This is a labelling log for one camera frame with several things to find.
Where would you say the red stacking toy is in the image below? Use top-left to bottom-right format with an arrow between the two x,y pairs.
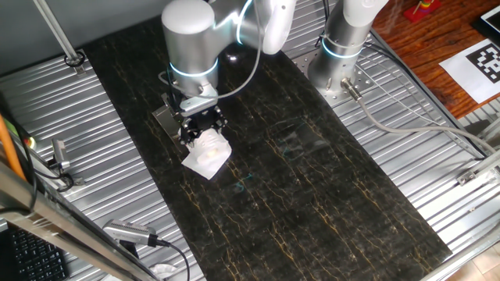
402,0 -> 443,23

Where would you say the black camera cable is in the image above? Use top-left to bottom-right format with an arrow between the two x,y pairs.
155,237 -> 191,281

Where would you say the black marble pattern mat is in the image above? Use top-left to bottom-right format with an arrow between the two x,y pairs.
82,17 -> 453,281

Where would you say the white toilet paper roll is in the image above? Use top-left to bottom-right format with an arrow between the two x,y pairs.
180,128 -> 233,181

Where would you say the white paper with black marker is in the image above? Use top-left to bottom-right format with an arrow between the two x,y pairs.
438,37 -> 500,105

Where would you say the small camera on clamp mount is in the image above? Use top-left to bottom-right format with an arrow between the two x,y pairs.
46,137 -> 86,187

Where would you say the silver metal pole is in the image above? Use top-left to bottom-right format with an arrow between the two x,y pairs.
32,0 -> 87,76

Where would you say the black keyboard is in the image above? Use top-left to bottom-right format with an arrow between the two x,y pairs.
8,228 -> 70,281

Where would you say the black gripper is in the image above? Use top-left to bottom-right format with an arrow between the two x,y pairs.
181,107 -> 229,148

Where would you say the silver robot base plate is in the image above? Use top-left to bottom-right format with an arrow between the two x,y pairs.
291,46 -> 378,107

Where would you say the white crumpled plastic bag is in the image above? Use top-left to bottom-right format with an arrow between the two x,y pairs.
149,262 -> 180,280

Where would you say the thick grey robot cable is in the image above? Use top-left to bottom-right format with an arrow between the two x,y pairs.
340,76 -> 498,157

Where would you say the silver ribbed camera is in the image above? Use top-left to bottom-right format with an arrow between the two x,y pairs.
102,219 -> 160,247

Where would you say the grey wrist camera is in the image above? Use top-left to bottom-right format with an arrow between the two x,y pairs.
178,94 -> 220,118

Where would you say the orange pole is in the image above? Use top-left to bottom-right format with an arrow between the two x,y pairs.
0,115 -> 27,183

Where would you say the aluminium frame beam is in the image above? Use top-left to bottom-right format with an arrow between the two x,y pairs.
0,162 -> 159,281

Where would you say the dark tablet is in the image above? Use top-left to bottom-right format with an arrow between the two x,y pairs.
479,4 -> 500,35

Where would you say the aluminium corner bracket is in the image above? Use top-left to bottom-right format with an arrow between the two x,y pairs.
455,150 -> 500,187

